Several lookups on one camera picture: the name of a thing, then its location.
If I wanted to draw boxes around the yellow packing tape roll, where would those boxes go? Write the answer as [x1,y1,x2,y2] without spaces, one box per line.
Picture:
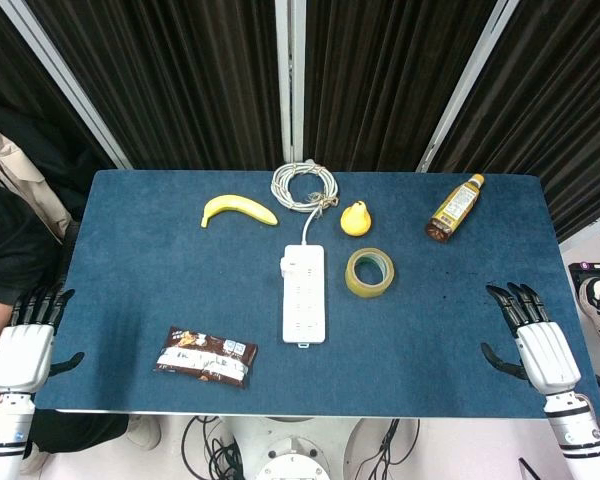
[345,247,396,300]

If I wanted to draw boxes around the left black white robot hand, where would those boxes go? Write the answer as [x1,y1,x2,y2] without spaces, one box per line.
[0,284,86,394]

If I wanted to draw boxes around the yellow banana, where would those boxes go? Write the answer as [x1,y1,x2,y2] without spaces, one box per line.
[200,195,279,230]

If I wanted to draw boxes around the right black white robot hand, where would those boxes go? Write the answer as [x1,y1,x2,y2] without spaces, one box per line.
[481,282,582,397]

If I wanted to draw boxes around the brown snack bag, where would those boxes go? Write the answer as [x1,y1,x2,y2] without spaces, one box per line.
[153,326,259,389]

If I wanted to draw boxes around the black floor cables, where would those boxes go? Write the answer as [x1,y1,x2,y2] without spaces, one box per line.
[180,414,244,480]
[367,418,422,480]

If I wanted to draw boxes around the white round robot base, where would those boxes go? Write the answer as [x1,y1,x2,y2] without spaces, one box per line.
[253,433,332,480]

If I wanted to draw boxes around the beige jacket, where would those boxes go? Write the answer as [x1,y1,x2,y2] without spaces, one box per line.
[0,92,75,242]

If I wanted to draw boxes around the blue carpet table mat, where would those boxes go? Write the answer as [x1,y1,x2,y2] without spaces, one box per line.
[32,168,600,419]

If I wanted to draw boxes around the yellow pear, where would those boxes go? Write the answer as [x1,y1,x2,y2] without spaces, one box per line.
[340,200,372,237]

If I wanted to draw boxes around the white power strip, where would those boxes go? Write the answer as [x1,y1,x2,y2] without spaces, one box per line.
[281,243,327,350]

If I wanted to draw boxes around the brown bottle with yellow label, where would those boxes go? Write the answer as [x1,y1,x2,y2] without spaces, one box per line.
[424,173,486,245]

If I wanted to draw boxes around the white partition post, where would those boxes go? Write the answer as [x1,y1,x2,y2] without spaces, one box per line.
[415,0,511,173]
[0,0,134,170]
[273,0,307,167]

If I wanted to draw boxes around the white cable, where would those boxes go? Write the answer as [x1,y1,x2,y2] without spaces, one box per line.
[270,158,340,246]

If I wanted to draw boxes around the person in black shirt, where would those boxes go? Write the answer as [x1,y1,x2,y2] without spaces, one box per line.
[0,179,162,476]

